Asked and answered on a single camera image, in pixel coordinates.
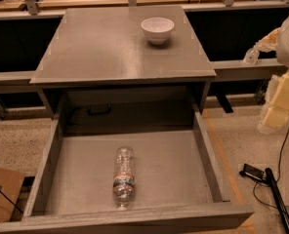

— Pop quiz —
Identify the black bar on floor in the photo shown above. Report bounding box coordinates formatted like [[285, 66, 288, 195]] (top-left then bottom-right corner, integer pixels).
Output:
[[265, 168, 289, 234]]

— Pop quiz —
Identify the clear plastic water bottle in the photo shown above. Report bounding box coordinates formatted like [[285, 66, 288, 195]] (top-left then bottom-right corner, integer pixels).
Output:
[[112, 146, 135, 211]]

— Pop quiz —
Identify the grey metal shelf rail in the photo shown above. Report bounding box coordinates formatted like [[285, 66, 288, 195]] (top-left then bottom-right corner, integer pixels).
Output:
[[0, 58, 287, 94]]

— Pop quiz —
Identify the black cable on floor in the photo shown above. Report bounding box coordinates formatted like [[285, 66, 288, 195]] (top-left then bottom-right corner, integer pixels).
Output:
[[252, 112, 289, 226]]

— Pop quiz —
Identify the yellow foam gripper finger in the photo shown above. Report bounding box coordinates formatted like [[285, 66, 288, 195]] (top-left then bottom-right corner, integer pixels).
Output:
[[254, 28, 279, 53], [257, 70, 289, 135]]

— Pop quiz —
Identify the white ceramic bowl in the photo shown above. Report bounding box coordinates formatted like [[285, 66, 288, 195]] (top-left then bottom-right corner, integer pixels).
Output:
[[141, 18, 175, 45]]

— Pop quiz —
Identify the clear pump sanitizer bottle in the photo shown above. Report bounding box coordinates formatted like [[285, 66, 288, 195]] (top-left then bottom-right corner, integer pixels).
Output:
[[243, 48, 260, 65]]

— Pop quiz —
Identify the grey open top drawer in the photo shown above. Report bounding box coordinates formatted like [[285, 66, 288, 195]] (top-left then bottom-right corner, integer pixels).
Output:
[[0, 101, 253, 234]]

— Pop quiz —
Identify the black power adapter on floor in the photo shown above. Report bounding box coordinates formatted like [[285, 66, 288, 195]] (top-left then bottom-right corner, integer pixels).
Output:
[[239, 164, 265, 182]]

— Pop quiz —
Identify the brown cardboard box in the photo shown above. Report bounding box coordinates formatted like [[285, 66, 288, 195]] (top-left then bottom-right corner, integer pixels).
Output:
[[0, 168, 25, 223]]

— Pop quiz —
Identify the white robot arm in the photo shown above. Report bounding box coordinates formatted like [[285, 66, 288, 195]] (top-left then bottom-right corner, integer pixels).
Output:
[[255, 16, 289, 134]]

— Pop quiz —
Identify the grey cabinet with counter top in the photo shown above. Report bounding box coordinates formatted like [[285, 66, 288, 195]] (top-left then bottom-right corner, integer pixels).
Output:
[[36, 6, 210, 136]]

